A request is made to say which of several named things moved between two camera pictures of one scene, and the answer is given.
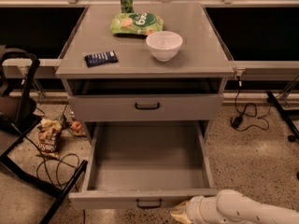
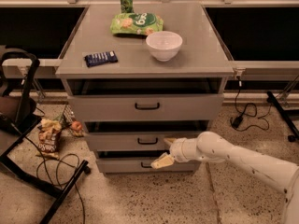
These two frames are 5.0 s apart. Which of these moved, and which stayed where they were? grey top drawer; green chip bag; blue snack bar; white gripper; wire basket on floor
Moved: white gripper
Stayed: green chip bag; blue snack bar; grey top drawer; wire basket on floor
